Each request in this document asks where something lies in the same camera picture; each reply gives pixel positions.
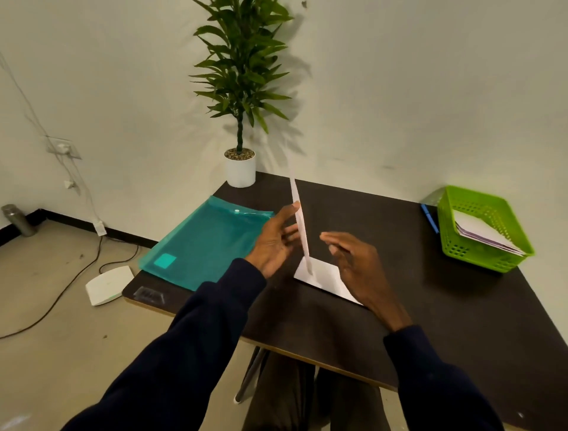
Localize green plastic basket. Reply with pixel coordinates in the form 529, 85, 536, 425
437, 185, 536, 274

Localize white router box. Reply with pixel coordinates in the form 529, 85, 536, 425
85, 265, 135, 307

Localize white plant pot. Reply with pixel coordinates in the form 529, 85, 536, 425
224, 148, 257, 189

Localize white paper sheet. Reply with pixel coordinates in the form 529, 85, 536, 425
288, 175, 364, 307

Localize person's left forearm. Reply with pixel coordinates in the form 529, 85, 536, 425
61, 258, 268, 431

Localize person's legs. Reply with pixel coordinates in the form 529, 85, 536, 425
241, 351, 392, 431

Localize short black floor cable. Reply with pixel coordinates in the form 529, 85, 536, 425
98, 243, 141, 274

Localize long black floor cable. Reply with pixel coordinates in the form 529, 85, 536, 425
0, 235, 105, 341

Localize metal table leg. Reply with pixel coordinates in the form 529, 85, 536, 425
233, 346, 270, 405

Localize grey metal bottle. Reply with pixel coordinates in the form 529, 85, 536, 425
1, 204, 38, 238

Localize person's left hand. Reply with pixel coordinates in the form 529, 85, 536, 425
245, 202, 303, 279

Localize person's right hand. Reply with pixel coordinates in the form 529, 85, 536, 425
319, 230, 414, 333

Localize stack of white envelopes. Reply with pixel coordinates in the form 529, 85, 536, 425
452, 209, 527, 258

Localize white wall outlet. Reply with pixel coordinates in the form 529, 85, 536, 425
46, 136, 83, 161

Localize teal plastic document folder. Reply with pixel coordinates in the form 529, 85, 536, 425
138, 195, 275, 292

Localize green leafy plant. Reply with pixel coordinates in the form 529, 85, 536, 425
189, 0, 295, 155

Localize blue pen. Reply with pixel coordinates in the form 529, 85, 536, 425
420, 203, 440, 235

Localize white wall cable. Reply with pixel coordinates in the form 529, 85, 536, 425
0, 51, 104, 225

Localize person's right forearm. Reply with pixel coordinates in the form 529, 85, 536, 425
383, 325, 505, 431

